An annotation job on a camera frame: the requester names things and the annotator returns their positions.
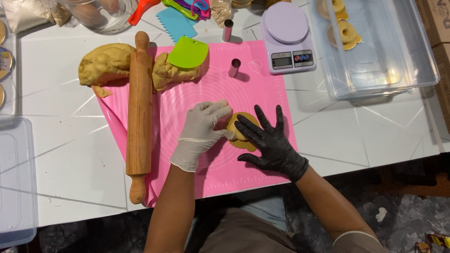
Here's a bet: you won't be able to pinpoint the person's left hand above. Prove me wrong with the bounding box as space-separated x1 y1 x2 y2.
170 99 237 173

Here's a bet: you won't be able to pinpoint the clear bag of beige powder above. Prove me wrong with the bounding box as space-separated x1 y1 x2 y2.
210 0 233 28

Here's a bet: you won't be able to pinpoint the blue toothed plastic scraper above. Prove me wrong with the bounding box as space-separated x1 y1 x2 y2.
156 7 198 43

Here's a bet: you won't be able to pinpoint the wooden rolling pin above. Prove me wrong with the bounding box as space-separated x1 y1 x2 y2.
125 31 154 205

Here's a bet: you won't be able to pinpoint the glass bowl of eggs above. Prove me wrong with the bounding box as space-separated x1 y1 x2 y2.
58 0 138 34

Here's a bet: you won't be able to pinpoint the short metal ring cutter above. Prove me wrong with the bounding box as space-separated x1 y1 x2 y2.
228 58 242 78

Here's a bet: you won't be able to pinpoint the colourful measuring spoon set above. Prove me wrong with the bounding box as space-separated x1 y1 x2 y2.
162 0 211 21

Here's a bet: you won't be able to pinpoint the person's brown trousers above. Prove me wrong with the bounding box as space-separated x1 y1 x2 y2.
197 207 299 253

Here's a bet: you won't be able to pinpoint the person's right hand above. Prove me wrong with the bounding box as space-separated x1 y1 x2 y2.
234 104 310 183

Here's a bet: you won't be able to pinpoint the clear container of gold boards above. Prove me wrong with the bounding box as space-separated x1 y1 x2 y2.
0 19 18 117

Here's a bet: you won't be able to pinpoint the tall metal ring cutter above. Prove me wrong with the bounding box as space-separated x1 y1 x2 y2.
222 19 234 43

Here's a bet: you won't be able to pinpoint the round gold cake board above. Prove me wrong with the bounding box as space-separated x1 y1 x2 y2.
316 0 349 21
225 112 261 153
327 23 363 51

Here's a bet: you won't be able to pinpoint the lilac digital kitchen scale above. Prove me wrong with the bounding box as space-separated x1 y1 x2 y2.
260 2 316 74

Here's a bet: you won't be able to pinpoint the large dough lump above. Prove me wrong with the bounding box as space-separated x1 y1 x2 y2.
78 43 138 98

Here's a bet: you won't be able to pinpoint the small bag of brown powder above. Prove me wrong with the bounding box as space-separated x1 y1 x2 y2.
52 4 72 27

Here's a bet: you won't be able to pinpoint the orange plastic spatula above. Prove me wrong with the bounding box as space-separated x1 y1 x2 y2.
127 0 161 26

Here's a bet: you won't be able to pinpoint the clear plastic container lid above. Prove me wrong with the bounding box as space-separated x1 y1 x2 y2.
0 117 38 249

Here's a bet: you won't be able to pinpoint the person's grey sleeve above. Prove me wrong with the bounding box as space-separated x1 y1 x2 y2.
331 230 389 253

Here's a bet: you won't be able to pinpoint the medium dough lump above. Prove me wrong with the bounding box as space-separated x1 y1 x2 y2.
152 52 201 93

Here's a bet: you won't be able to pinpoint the clear bag of white flour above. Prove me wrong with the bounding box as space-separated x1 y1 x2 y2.
0 0 58 34

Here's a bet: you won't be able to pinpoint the pink silicone baking mat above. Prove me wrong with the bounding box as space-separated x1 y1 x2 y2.
96 40 299 208

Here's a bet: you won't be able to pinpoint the green plastic dough scraper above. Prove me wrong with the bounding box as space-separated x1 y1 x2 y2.
167 36 209 69

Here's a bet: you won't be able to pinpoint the light blue cloth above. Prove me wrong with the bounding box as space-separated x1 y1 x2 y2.
241 196 289 232

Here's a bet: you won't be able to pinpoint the ring-shaped dough piece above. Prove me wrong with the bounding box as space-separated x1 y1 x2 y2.
331 0 347 15
336 21 358 45

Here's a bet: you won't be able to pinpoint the large clear plastic container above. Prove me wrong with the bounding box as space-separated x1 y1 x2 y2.
311 0 441 101

